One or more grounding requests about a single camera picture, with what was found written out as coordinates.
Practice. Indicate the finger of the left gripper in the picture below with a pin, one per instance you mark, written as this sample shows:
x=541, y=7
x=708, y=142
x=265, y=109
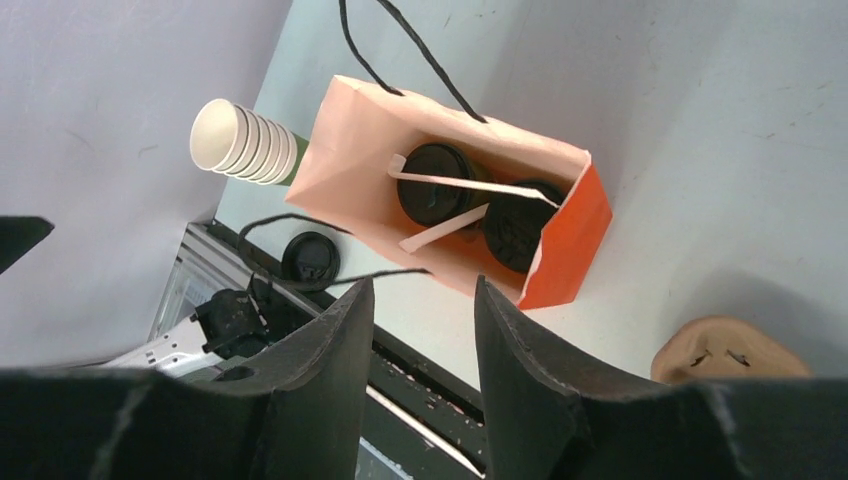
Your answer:
x=20, y=234

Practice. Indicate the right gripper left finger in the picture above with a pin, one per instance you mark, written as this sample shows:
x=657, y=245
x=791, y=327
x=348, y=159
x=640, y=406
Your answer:
x=293, y=411

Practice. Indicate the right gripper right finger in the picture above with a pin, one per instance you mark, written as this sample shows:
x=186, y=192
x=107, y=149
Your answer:
x=553, y=411

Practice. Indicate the brown pulp cup carrier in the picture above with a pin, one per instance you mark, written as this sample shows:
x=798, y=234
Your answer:
x=723, y=347

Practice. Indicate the orange paper bag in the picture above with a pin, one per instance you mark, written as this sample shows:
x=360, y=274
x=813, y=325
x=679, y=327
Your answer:
x=343, y=182

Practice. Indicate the black coffee cup lid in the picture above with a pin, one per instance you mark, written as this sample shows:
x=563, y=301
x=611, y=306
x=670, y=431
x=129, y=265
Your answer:
x=429, y=204

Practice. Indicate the white paper-wrapped straw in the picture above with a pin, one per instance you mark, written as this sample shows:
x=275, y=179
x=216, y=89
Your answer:
x=398, y=162

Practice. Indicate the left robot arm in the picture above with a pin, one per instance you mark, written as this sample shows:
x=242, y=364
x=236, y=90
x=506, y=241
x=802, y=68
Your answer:
x=196, y=342

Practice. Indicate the stack of black lids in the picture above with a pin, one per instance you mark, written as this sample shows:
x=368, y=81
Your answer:
x=310, y=257

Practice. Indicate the stack of paper cups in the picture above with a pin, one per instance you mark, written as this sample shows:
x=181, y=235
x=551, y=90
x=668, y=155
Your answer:
x=233, y=140

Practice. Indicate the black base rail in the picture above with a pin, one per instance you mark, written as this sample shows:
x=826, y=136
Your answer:
x=420, y=422

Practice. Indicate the aluminium frame rail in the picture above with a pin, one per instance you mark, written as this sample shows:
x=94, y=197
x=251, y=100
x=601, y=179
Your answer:
x=193, y=281

